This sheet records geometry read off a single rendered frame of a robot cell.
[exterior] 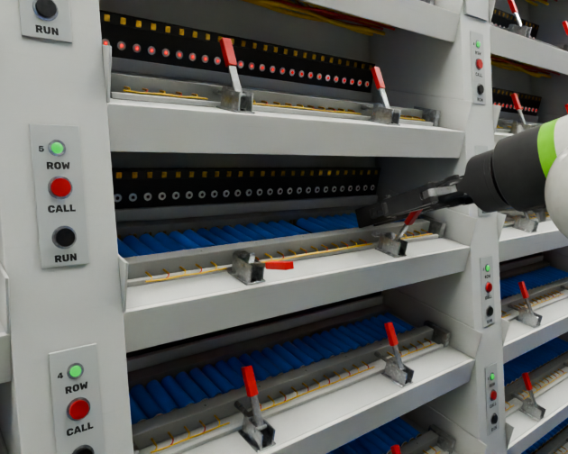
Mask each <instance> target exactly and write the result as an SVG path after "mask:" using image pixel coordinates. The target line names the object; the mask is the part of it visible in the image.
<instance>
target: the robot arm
mask: <svg viewBox="0 0 568 454"><path fill-rule="evenodd" d="M516 127H517V128H516V132H515V134H513V135H510V136H508V137H506V138H503V139H500V140H499V141H498V142H497V144H496V145H495V148H494V149H493V150H488V151H485V152H483V153H481V154H478V155H475V156H473V157H471V158H470V159H469V160H468V162H467V164H466V168H465V172H464V175H462V176H459V175H453V176H449V177H446V178H445V179H444V180H442V181H439V182H435V183H434V182H428V183H427V184H425V185H423V186H421V187H418V188H415V189H412V190H409V191H407V192H405V193H402V194H399V195H394V196H390V195H385V196H384V197H385V198H384V199H382V200H381V201H380V202H378V203H375V204H370V205H367V206H364V207H362V208H359V209H356V210H355V213H356V217H357V222H358V226H359V228H363V227H367V226H371V225H373V226H379V225H382V224H386V223H390V222H395V221H399V220H402V219H406V218H407V217H408V216H409V214H410V213H411V212H415V211H418V210H422V209H423V210H422V212H421V213H429V212H432V211H435V210H439V209H443V208H446V207H447V208H449V207H455V206H459V205H467V204H476V205H477V206H478V207H479V208H480V209H481V210H482V211H484V212H487V213H492V212H496V211H499V210H503V209H507V208H511V207H512V208H514V209H515V210H517V211H519V212H525V213H527V212H528V211H532V212H535V214H536V218H537V221H538V222H547V219H546V216H545V209H547V212H548V213H549V216H550V218H551V219H552V221H553V223H554V225H555V226H556V228H557V229H558V230H559V231H560V232H561V233H562V234H563V235H564V236H565V237H566V238H567V239H568V115H566V116H564V117H561V118H558V119H555V120H553V121H551V122H548V123H544V124H541V125H538V126H536V127H533V128H531V129H528V130H524V129H523V127H522V125H519V126H516Z"/></svg>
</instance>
